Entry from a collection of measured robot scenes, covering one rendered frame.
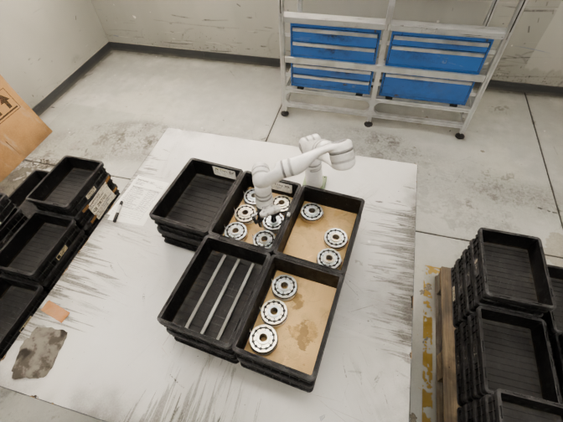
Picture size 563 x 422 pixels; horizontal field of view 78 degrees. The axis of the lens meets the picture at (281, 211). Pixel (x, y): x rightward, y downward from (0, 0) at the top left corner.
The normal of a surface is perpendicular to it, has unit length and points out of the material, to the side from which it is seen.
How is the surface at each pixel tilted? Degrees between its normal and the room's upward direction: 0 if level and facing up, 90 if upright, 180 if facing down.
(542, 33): 90
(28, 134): 72
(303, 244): 0
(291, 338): 0
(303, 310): 0
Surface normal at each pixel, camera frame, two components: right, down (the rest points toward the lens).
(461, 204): -0.04, -0.62
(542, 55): -0.26, 0.77
